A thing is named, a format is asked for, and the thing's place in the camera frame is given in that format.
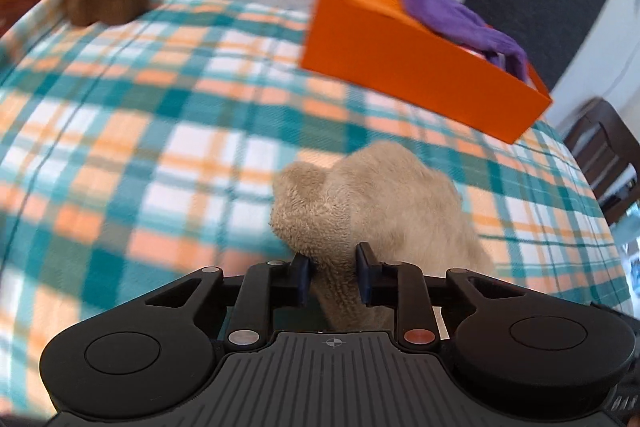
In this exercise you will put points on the plaid tablecloth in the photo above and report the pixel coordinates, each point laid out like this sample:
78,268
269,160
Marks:
125,157

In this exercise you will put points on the dark wooden chair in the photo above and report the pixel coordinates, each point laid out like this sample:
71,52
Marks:
595,142

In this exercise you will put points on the orange cardboard box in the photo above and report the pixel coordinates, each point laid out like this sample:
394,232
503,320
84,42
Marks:
400,67

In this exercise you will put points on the beige fluffy towel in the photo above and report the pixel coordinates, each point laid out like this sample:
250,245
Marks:
390,207

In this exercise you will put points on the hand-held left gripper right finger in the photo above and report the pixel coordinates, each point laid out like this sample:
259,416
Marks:
362,277

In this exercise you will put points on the purple fuzzy cloth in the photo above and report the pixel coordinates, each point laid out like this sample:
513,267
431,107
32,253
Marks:
440,12

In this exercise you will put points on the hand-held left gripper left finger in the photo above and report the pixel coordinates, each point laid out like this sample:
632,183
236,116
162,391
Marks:
300,279

